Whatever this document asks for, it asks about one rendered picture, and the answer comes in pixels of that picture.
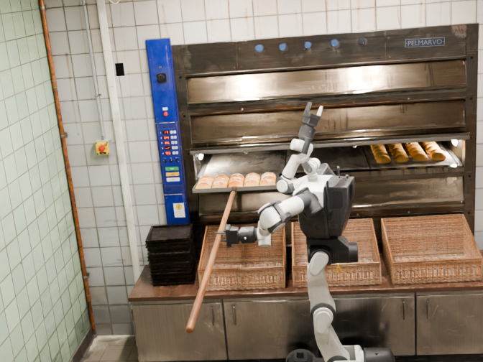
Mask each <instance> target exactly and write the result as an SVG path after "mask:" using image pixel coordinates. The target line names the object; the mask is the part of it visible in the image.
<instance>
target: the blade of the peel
mask: <svg viewBox="0 0 483 362"><path fill-rule="evenodd" d="M263 174H264V173H262V174H258V175H259V176H260V180H261V179H262V175H263ZM274 174H275V175H276V179H275V180H276V182H275V185H259V186H245V187H244V183H243V187H237V191H244V190H274V189H277V181H278V179H279V174H280V173H279V172H276V173H274ZM199 180H200V179H199ZM199 180H198V181H199ZM260 180H259V184H260ZM198 181H197V183H196V184H195V186H194V187H193V189H192V190H193V193H200V192H229V191H231V187H216V188H212V186H211V188H201V189H196V185H197V184H198ZM244 181H245V180H244Z"/></svg>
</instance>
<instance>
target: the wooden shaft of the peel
mask: <svg viewBox="0 0 483 362"><path fill-rule="evenodd" d="M235 194H236V193H235V191H231V194H230V196H229V200H228V203H227V205H226V209H225V211H224V215H223V218H222V220H221V224H220V226H219V229H218V231H224V229H225V226H226V222H227V219H228V217H229V213H230V210H231V206H232V203H233V200H234V196H235ZM222 236H223V235H216V239H215V241H214V244H213V248H212V250H211V254H210V257H209V260H208V263H207V266H206V270H205V272H204V275H203V278H202V281H201V285H200V287H199V290H198V294H197V296H196V299H195V302H194V305H193V309H192V311H191V314H190V317H189V320H188V324H187V327H186V332H187V333H192V332H193V329H194V327H195V324H196V320H197V317H198V313H199V310H200V308H201V303H202V301H203V297H204V294H205V291H206V287H207V284H208V281H209V278H210V275H211V271H212V268H213V264H214V262H215V259H216V255H217V252H218V249H219V245H220V243H221V238H222Z"/></svg>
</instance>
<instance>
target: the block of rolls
mask: <svg viewBox="0 0 483 362"><path fill-rule="evenodd" d="M421 144H422V145H423V147H424V148H425V150H426V152H427V153H428V154H429V155H430V157H431V159H432V160H436V161H440V160H445V159H446V155H445V154H444V153H443V151H442V150H441V149H440V148H439V147H438V145H437V144H436V143H435V142H434V141H426V142H421ZM404 145H405V147H406V148H407V149H408V151H409V154H410V155H411V157H412V158H413V160H414V161H415V162H425V161H427V160H428V157H427V155H426V154H425V152H424V151H423V150H422V149H421V146H420V145H419V144H418V143H417V142H413V143H410V144H408V143H404ZM387 146H388V148H389V151H390V152H391V155H392V156H393V158H394V159H395V162H396V163H406V162H408V161H409V158H408V156H407V154H406V153H405V150H404V149H403V148H402V144H401V143H399V144H387ZM370 147H371V150H372V153H373V154H374V158H375V159H376V160H377V163H378V164H386V163H389V162H390V161H391V159H390V157H389V155H388V153H387V151H386V149H385V146H384V144H374V145H370Z"/></svg>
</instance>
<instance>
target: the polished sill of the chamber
mask: <svg viewBox="0 0 483 362"><path fill-rule="evenodd" d="M449 172H464V165H463V164H445V165H431V166H417V167H391V168H377V169H362V170H340V176H344V177H345V176H346V175H348V176H349V177H378V176H393V175H420V174H435V173H449ZM306 175H308V174H306V173H305V172H296V173H295V175H294V177H295V178H296V179H299V178H301V177H304V176H306Z"/></svg>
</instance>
